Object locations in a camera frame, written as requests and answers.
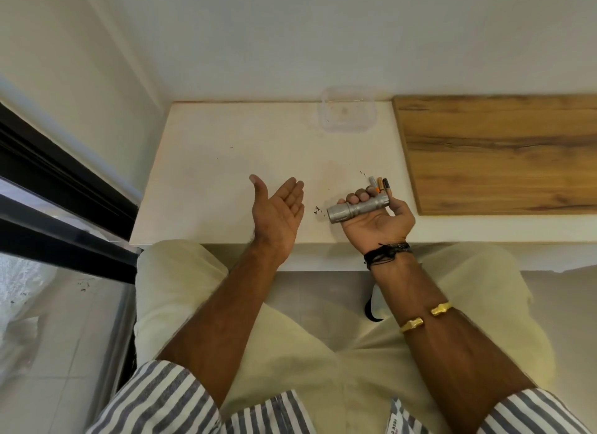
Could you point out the person's left hand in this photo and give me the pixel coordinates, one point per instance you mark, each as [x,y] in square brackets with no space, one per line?
[275,216]

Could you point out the person's right hand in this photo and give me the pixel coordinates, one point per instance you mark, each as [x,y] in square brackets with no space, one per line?
[380,226]

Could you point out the person's left thumb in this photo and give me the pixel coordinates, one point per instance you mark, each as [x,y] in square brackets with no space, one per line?
[259,187]

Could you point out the person's right thumb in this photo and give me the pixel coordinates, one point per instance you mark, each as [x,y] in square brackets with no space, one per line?
[401,208]

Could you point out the black battery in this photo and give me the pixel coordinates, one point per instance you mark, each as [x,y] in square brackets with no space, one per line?
[387,188]

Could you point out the orange battery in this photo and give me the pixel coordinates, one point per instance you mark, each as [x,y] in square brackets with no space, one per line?
[380,184]

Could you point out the grey battery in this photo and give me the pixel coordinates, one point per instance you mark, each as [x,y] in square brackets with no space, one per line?
[372,183]

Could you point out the silver metal flashlight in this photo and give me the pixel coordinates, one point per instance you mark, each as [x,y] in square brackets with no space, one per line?
[357,209]

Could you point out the person's right forearm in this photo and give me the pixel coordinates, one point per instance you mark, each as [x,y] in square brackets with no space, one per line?
[443,345]

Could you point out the person's left forearm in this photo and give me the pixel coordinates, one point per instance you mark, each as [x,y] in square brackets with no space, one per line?
[224,317]

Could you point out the clear plastic container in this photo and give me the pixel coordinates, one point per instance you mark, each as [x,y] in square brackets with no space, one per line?
[347,110]

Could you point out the brown wooden board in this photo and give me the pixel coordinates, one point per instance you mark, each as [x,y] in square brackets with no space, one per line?
[503,153]

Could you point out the gold open bangle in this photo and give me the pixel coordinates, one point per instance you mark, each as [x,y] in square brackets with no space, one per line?
[413,325]

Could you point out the cream trousers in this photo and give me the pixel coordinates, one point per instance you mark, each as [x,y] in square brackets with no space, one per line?
[326,377]

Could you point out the white paper tag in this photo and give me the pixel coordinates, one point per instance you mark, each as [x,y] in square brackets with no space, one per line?
[397,417]

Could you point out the blue white striped shirt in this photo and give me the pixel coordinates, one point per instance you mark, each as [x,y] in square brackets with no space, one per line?
[154,401]

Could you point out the black window frame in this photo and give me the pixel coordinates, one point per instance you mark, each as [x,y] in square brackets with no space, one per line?
[46,177]

